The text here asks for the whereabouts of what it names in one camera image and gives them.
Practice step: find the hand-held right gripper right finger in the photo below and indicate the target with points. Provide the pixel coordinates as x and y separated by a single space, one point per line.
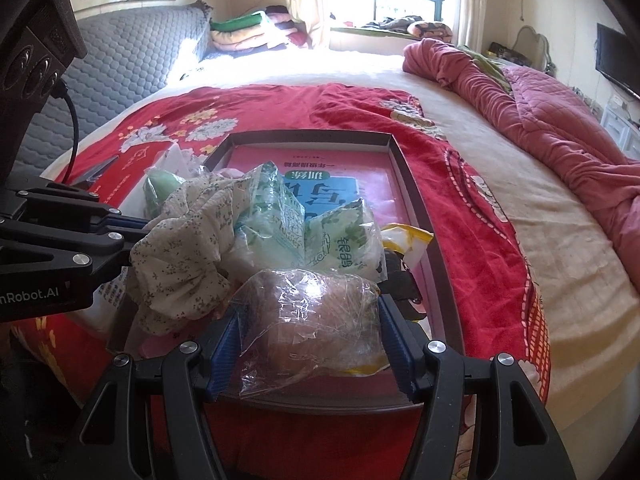
397 350

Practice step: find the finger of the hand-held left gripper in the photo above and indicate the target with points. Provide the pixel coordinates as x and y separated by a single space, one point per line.
75 202
100 247

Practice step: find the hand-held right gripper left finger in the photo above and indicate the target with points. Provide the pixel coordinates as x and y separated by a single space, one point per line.
220 355

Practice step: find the green sponge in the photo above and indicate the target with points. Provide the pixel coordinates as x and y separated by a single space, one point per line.
162 187

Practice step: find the floral fabric hat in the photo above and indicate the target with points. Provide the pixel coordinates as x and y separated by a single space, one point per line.
190 240

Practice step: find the brown sponge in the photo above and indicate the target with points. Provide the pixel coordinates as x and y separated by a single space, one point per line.
310 320

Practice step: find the yellow and white packet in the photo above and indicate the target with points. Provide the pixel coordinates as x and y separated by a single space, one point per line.
405 235

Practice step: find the green leaf print tissue pack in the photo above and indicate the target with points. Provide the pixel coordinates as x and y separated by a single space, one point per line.
345 240

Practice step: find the small teal tissue pack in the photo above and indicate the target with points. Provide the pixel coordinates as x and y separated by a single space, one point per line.
270 215

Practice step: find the shallow grey box pink inside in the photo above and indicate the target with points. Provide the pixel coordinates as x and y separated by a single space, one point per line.
350 175

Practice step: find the red tissue pack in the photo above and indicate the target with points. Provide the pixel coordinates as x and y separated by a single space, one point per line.
130 160

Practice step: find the red floral blanket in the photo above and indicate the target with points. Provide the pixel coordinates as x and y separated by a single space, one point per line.
475 240

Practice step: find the grey quilted headboard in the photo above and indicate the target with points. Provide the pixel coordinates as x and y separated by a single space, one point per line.
130 50

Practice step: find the stack of folded blankets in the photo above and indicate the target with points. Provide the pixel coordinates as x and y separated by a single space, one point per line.
240 35

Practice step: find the bed with cream sheet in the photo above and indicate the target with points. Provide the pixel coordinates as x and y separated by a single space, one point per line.
475 125

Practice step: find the pink quilt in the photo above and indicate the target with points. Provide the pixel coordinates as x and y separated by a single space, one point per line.
550 125

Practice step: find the green striped cloth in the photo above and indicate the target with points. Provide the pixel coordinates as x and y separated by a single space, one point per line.
492 65

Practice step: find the cream curtain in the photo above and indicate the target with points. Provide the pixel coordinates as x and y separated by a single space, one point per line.
470 5
305 0

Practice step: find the dark patterned box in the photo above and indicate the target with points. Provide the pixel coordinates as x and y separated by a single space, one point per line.
505 52

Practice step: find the white drawer unit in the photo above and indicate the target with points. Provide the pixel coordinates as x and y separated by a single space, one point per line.
620 125

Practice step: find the patterned blanket pile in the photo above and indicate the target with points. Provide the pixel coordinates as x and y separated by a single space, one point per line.
430 27

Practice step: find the black television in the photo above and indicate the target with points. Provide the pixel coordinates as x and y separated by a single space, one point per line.
620 60

